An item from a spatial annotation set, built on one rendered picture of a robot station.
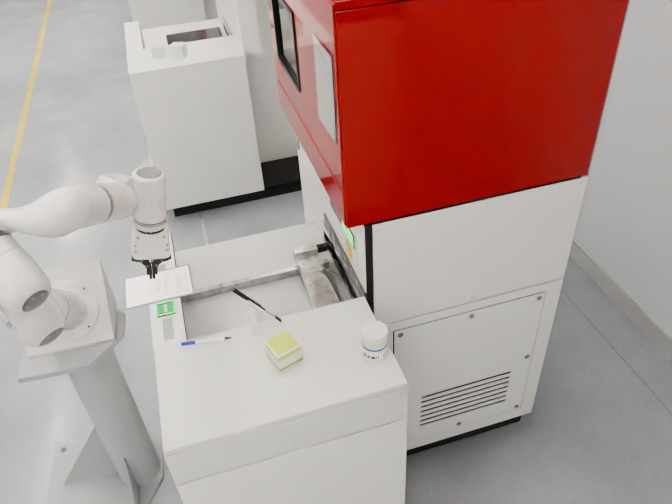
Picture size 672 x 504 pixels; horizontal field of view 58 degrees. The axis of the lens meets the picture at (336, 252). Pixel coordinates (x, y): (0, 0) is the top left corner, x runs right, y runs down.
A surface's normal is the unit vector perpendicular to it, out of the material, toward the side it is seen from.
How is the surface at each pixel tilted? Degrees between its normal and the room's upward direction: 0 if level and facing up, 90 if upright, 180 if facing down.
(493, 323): 90
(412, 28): 90
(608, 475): 0
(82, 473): 90
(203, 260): 0
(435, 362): 90
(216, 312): 0
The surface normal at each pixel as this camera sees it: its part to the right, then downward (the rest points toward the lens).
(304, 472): 0.29, 0.59
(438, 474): -0.05, -0.77
